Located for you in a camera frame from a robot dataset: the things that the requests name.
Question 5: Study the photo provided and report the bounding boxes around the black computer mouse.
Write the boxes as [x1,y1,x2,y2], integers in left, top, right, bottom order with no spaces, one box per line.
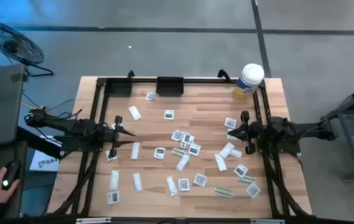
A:
[1,159,22,191]

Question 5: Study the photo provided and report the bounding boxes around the black floor fan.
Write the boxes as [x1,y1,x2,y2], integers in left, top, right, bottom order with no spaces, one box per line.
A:
[0,20,55,78]

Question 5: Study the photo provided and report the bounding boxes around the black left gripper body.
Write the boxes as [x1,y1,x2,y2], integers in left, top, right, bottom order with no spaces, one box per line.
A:
[97,114,124,159]

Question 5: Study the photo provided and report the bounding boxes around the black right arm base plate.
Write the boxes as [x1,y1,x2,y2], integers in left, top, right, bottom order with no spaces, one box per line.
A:
[257,129,302,155]

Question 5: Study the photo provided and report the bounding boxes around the yellow wipes canister white lid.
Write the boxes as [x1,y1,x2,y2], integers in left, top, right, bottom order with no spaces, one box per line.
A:
[232,63,265,102]

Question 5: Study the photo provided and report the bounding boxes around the black support bar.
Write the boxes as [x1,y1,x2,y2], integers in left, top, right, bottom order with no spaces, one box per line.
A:
[16,126,63,160]

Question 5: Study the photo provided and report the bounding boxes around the black plastic bin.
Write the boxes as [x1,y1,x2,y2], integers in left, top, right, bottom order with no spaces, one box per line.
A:
[108,77,133,98]
[156,76,185,97]

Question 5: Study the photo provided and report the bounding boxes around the black floor cable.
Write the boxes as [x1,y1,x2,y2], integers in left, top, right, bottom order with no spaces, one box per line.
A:
[47,98,77,112]

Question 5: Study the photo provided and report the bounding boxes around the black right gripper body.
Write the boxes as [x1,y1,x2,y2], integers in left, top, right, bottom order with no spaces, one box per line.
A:
[241,110,264,156]

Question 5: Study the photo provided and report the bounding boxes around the silver metal bracket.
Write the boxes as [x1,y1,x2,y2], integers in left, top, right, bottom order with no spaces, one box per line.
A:
[76,217,112,224]
[250,218,286,224]

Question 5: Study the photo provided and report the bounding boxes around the white printed paper sign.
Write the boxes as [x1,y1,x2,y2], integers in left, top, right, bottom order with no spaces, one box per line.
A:
[29,134,63,172]

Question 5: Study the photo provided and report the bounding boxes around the yellow cable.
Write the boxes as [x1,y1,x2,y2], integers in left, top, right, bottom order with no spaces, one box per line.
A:
[21,100,46,111]

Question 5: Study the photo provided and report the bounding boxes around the grey metal cart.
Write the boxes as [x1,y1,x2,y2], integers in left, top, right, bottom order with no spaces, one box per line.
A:
[320,79,354,182]

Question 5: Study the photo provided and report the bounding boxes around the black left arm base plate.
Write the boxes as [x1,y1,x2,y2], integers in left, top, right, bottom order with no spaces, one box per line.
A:
[60,129,105,153]

